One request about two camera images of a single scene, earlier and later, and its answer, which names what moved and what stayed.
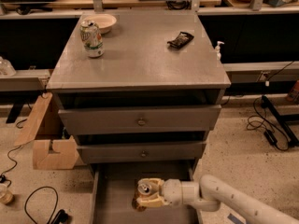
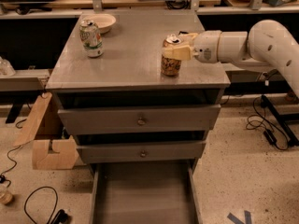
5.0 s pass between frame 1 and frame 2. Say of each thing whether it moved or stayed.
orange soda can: moved
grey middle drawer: stayed
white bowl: stayed
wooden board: stayed
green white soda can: stayed
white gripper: moved
